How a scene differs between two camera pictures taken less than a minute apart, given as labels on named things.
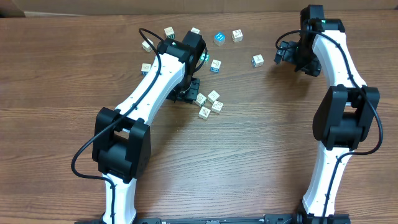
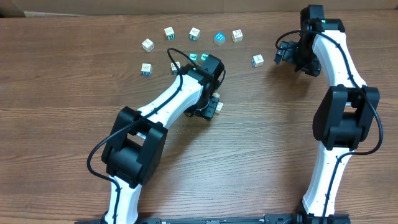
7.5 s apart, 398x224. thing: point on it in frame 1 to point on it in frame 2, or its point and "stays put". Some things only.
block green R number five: x=217 y=107 stays put
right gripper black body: x=285 y=53 stays put
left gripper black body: x=185 y=92 to x=210 y=107
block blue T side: x=257 y=60 stays put
